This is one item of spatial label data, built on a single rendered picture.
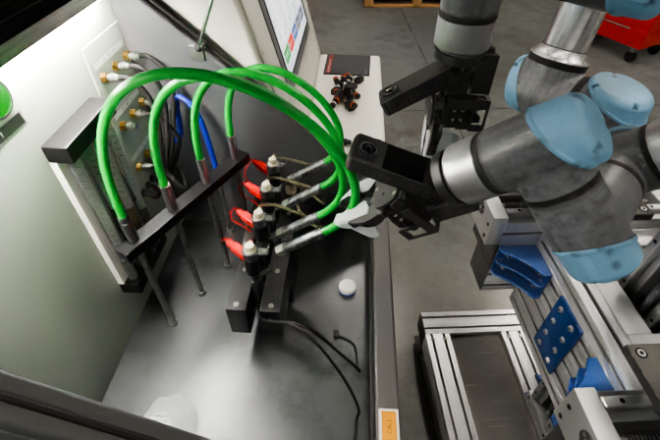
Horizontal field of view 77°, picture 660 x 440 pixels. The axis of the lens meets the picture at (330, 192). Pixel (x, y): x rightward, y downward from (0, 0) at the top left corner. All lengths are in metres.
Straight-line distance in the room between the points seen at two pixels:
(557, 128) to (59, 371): 0.77
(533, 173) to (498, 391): 1.26
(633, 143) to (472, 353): 1.22
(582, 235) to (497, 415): 1.19
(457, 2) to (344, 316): 0.65
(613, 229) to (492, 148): 0.14
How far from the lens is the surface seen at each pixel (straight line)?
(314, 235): 0.67
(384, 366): 0.77
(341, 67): 1.53
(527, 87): 0.98
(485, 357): 1.69
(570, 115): 0.44
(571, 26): 0.97
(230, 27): 0.89
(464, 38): 0.59
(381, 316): 0.81
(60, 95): 0.77
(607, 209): 0.48
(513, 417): 1.63
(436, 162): 0.50
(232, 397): 0.89
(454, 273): 2.14
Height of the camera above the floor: 1.64
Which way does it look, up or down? 42 degrees down
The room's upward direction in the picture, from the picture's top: straight up
